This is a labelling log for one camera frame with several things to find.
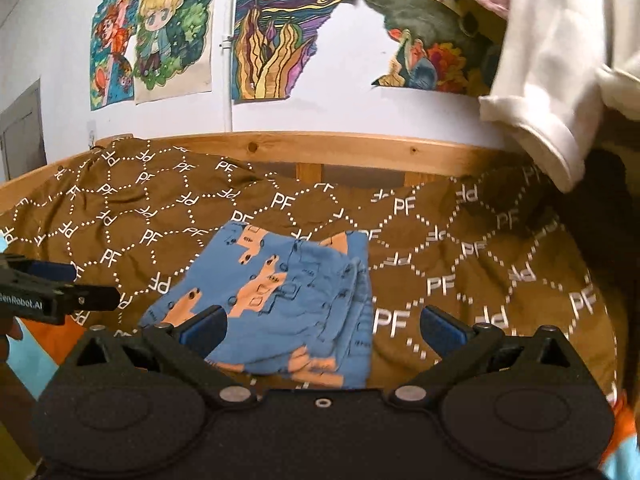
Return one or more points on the wall poster with orange-haired figure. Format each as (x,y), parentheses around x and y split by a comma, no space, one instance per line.
(110,65)

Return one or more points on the wooden bed frame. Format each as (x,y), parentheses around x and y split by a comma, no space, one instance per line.
(350,143)

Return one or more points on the person's left hand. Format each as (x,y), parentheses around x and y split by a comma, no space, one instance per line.
(11,337)

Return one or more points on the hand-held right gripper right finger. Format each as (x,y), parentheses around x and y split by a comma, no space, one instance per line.
(440,327)

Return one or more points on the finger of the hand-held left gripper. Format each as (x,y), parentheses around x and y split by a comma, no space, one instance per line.
(90,297)
(50,270)

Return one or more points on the white garment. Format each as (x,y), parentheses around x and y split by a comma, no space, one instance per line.
(550,70)

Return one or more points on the orange and light blue sheet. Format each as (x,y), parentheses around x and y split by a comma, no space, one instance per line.
(37,360)

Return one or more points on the grey wall panel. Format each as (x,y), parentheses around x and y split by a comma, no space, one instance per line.
(22,135)

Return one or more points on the brown patterned blanket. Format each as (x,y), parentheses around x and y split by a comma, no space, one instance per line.
(450,240)

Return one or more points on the blue pants with orange print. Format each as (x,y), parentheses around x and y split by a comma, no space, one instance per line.
(290,300)

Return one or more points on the wall poster with blonde figure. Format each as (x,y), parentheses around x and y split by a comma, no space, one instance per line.
(170,35)

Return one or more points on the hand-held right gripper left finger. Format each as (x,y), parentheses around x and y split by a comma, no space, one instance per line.
(207,327)

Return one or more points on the white wall socket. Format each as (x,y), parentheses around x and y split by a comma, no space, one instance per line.
(92,134)

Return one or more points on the wall poster with colourful swirls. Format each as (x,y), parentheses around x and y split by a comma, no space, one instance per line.
(280,25)

